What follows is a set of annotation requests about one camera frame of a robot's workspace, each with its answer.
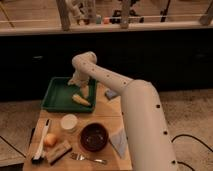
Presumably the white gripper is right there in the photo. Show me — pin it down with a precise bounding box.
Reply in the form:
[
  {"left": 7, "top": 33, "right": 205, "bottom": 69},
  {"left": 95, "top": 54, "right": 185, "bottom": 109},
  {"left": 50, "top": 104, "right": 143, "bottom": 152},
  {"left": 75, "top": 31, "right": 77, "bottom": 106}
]
[{"left": 67, "top": 70, "right": 90, "bottom": 98}]

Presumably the yellow banana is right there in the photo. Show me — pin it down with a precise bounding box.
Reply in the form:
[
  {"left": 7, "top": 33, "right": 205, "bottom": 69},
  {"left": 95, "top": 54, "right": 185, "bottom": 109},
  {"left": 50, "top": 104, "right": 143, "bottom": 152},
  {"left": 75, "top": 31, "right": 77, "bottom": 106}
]
[{"left": 72, "top": 94, "right": 90, "bottom": 106}]

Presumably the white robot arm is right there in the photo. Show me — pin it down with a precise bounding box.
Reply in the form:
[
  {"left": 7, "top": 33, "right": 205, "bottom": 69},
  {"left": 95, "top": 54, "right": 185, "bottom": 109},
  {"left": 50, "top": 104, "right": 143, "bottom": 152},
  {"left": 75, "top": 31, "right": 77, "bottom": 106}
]
[{"left": 68, "top": 51, "right": 178, "bottom": 171}]

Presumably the green plastic tray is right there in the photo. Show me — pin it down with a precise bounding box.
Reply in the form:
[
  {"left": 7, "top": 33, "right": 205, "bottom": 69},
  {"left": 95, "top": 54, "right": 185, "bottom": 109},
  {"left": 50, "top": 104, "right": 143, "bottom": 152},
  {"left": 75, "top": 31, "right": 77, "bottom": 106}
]
[{"left": 42, "top": 77, "right": 97, "bottom": 113}]

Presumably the blue sponge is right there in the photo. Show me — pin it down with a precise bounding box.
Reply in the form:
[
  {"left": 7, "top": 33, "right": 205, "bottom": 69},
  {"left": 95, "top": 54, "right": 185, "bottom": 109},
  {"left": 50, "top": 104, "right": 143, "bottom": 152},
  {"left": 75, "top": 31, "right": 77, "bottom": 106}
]
[{"left": 105, "top": 89, "right": 118, "bottom": 100}]

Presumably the white plastic cup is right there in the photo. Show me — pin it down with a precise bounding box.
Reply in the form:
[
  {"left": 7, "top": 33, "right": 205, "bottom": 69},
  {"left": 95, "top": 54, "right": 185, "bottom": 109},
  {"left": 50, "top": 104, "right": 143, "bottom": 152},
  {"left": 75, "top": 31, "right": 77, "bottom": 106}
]
[{"left": 60, "top": 114, "right": 78, "bottom": 132}]

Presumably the dark brown bowl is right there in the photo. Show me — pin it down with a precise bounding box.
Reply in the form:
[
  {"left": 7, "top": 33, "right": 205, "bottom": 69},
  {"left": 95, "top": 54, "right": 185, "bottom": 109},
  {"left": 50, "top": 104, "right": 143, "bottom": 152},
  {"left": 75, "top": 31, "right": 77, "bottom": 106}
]
[{"left": 80, "top": 123, "right": 109, "bottom": 152}]

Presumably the orange fruit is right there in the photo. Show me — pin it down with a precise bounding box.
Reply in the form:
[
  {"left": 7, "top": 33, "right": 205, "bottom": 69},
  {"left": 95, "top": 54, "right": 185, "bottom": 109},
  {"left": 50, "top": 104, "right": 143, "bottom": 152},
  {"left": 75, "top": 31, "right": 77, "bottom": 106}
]
[{"left": 44, "top": 133, "right": 58, "bottom": 147}]

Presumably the blue folded cloth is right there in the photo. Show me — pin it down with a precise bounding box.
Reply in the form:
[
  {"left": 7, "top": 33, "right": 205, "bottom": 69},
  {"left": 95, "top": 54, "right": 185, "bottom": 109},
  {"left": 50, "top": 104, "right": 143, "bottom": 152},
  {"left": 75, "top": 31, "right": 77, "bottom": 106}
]
[{"left": 110, "top": 129, "right": 127, "bottom": 159}]

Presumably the wooden block eraser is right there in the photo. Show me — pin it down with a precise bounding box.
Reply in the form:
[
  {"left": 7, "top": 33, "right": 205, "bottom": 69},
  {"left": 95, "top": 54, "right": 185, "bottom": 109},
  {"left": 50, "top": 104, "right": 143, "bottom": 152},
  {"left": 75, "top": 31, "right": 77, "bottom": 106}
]
[{"left": 46, "top": 140, "right": 72, "bottom": 165}]

